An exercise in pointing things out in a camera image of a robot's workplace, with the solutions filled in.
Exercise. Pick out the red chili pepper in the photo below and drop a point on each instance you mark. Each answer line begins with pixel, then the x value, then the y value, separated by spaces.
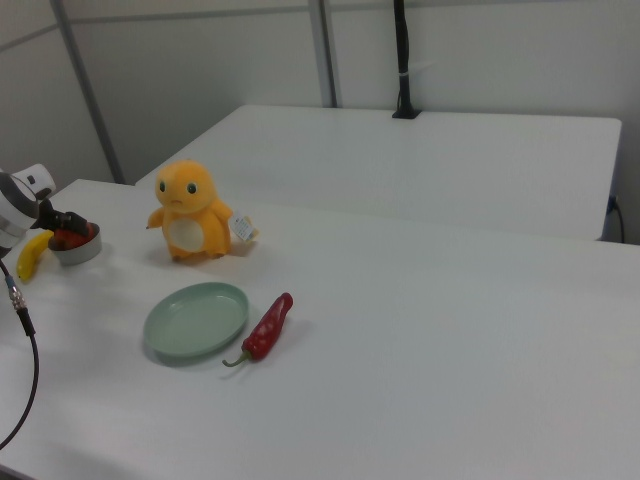
pixel 267 330

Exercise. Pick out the small metal bowl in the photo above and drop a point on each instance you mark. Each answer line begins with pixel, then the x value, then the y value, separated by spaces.
pixel 80 255

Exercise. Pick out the orange dinosaur plush toy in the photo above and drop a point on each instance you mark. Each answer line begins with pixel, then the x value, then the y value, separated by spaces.
pixel 187 200

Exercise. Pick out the white side table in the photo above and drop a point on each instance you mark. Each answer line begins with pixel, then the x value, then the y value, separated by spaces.
pixel 400 165

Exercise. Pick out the yellow banana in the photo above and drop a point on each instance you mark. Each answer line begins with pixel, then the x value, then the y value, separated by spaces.
pixel 31 257

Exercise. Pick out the green plate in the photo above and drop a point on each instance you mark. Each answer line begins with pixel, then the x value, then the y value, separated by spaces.
pixel 195 322

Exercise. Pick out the grey partition post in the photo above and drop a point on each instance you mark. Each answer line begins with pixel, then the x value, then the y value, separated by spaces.
pixel 90 95
pixel 327 55

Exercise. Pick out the red apple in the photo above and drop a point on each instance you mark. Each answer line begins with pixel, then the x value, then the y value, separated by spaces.
pixel 75 241

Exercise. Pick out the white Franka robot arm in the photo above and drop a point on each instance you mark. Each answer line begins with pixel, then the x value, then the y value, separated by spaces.
pixel 17 210

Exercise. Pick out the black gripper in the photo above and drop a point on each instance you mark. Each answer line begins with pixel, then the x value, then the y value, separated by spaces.
pixel 51 216

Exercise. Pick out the black pole with flat base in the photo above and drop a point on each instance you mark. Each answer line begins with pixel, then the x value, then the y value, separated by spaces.
pixel 404 60

